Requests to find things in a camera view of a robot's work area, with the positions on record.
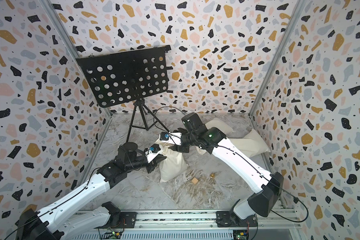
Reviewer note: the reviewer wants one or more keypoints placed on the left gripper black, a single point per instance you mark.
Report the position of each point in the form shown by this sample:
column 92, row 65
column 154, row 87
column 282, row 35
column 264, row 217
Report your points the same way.
column 153, row 163

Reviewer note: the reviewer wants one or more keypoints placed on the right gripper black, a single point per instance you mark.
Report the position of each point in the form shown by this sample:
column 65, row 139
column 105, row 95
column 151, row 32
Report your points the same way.
column 180, row 148

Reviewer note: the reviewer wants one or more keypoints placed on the cream soil bag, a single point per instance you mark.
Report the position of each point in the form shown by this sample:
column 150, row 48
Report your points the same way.
column 251, row 145
column 219, row 124
column 173, row 165

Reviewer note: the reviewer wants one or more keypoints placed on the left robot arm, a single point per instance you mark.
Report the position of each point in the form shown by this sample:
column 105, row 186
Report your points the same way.
column 56, row 221

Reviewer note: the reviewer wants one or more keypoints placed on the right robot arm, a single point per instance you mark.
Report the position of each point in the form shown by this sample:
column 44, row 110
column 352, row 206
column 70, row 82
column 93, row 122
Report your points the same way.
column 266, row 186

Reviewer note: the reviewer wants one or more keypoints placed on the small wooden cube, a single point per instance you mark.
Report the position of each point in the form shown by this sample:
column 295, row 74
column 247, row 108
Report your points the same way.
column 194, row 181

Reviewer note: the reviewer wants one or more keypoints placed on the left circuit board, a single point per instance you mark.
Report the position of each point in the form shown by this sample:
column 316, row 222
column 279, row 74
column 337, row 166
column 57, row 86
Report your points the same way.
column 111, row 235

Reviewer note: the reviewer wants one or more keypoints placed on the circuit board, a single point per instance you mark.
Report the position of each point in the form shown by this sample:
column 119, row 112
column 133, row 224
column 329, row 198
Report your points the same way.
column 240, row 235
column 111, row 235

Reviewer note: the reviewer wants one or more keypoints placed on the black perforated music stand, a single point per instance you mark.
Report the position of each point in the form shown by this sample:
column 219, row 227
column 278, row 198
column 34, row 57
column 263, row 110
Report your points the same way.
column 125, row 77

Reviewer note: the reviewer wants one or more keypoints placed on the right circuit board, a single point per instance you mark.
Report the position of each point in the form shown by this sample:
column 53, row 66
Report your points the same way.
column 240, row 235

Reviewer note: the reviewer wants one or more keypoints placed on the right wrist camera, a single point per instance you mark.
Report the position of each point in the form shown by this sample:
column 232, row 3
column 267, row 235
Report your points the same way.
column 171, row 138

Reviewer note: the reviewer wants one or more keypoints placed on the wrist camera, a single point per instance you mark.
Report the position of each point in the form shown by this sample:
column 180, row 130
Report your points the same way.
column 153, row 152
column 171, row 138

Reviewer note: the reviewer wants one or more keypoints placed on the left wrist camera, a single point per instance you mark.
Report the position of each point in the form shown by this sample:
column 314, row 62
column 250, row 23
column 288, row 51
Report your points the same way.
column 153, row 152

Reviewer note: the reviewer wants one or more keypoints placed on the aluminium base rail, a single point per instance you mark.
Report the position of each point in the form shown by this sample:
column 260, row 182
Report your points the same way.
column 198, row 225

